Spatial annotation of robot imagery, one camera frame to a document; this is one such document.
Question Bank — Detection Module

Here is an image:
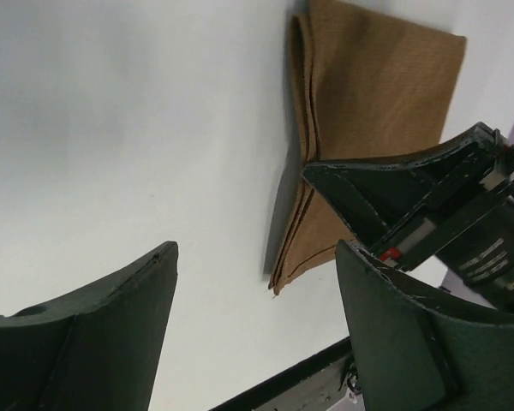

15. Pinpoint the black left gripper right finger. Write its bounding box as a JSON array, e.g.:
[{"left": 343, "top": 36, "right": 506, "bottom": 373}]
[{"left": 336, "top": 241, "right": 514, "bottom": 410}]

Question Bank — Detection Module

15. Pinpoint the brown cloth napkin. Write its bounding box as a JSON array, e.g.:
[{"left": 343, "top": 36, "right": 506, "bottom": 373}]
[{"left": 265, "top": 1, "right": 467, "bottom": 293}]

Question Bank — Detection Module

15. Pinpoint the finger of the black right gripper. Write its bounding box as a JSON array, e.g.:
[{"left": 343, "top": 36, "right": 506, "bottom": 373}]
[{"left": 302, "top": 128, "right": 484, "bottom": 251}]

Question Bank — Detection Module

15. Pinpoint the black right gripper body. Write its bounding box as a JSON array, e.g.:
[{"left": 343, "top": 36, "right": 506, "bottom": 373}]
[{"left": 371, "top": 122, "right": 514, "bottom": 313}]

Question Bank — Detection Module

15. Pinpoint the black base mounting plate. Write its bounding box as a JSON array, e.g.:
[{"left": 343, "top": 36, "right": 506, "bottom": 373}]
[{"left": 212, "top": 337, "right": 365, "bottom": 411}]

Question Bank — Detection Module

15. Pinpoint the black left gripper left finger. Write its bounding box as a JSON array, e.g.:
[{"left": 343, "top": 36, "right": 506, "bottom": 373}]
[{"left": 0, "top": 241, "right": 178, "bottom": 410}]

